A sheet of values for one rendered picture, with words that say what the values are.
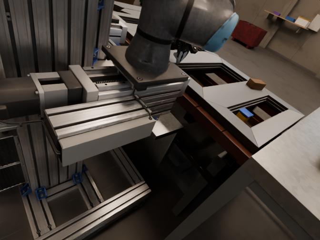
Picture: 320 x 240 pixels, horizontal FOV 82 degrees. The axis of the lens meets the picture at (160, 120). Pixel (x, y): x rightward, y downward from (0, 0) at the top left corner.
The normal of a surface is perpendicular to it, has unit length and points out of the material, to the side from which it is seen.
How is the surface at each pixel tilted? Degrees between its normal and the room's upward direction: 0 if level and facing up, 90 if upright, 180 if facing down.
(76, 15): 90
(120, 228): 0
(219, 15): 45
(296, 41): 90
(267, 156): 0
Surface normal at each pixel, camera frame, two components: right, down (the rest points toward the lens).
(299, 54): -0.73, 0.22
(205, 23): -0.04, 0.38
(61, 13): 0.60, 0.66
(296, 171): 0.32, -0.72
